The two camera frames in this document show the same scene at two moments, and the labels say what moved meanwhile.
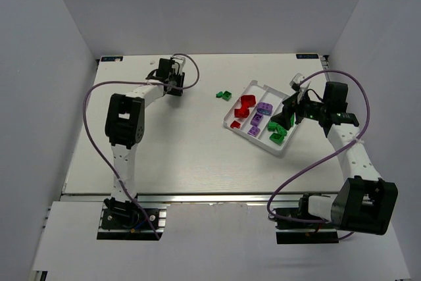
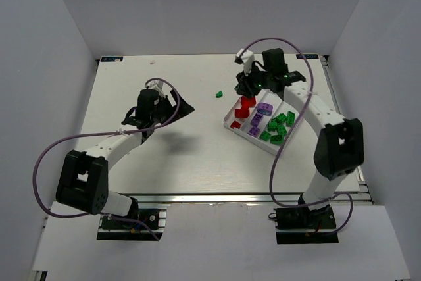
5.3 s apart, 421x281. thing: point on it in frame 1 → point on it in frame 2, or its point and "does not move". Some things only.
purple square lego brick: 254,131 does not move
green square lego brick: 272,126 does not move
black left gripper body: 177,83 → 170,106
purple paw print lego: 265,108 does not move
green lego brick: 227,95 → 265,135
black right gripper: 293,107 → 247,83
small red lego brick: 235,124 does not move
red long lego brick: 241,112 does not move
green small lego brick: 277,138 does not move
